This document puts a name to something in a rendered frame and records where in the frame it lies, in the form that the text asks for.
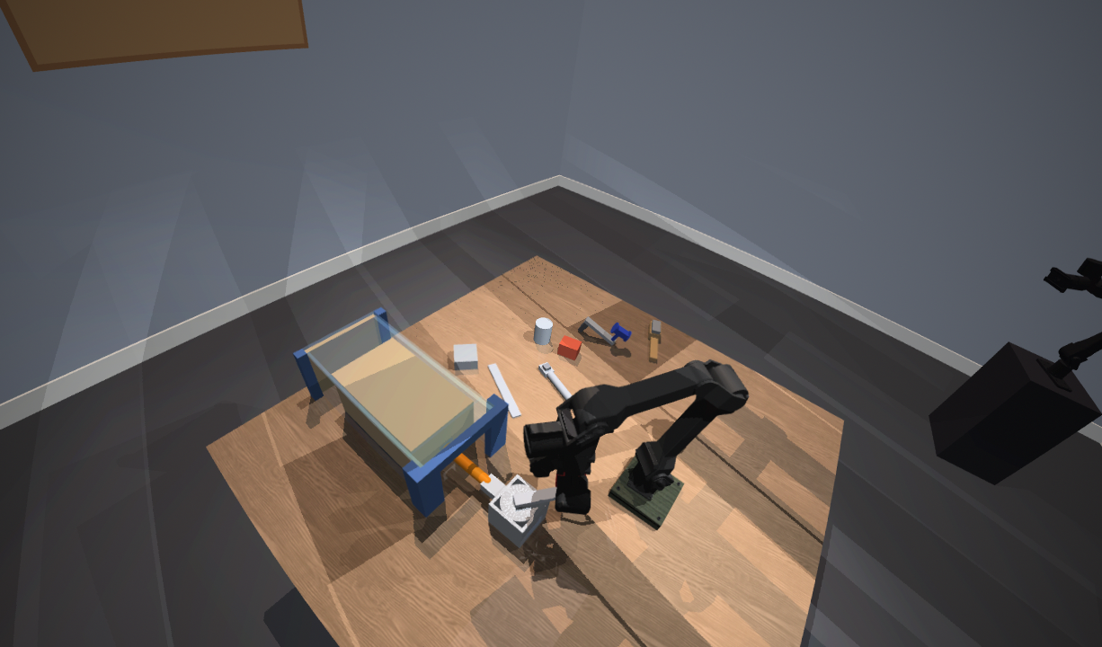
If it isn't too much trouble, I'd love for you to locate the blue inverted-u frame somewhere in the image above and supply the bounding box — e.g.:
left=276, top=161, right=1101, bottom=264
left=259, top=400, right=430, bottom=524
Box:
left=410, top=400, right=509, bottom=517

